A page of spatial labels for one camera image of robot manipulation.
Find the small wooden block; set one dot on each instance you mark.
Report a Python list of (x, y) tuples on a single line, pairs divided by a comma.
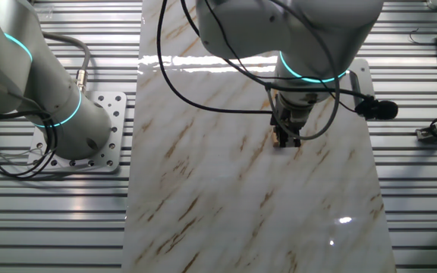
[(275, 143)]

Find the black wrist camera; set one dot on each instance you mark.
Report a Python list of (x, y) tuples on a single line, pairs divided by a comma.
[(378, 109)]

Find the white marble pattern board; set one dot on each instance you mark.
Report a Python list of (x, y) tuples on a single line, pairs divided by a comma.
[(222, 189)]

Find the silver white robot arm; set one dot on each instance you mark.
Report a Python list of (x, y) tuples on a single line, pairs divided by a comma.
[(32, 83)]

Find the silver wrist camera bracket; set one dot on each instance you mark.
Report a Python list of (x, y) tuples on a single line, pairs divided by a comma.
[(362, 76)]

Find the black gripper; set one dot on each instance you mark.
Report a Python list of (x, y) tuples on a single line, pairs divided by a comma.
[(290, 119)]

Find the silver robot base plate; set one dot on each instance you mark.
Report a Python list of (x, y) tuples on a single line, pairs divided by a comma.
[(116, 113)]

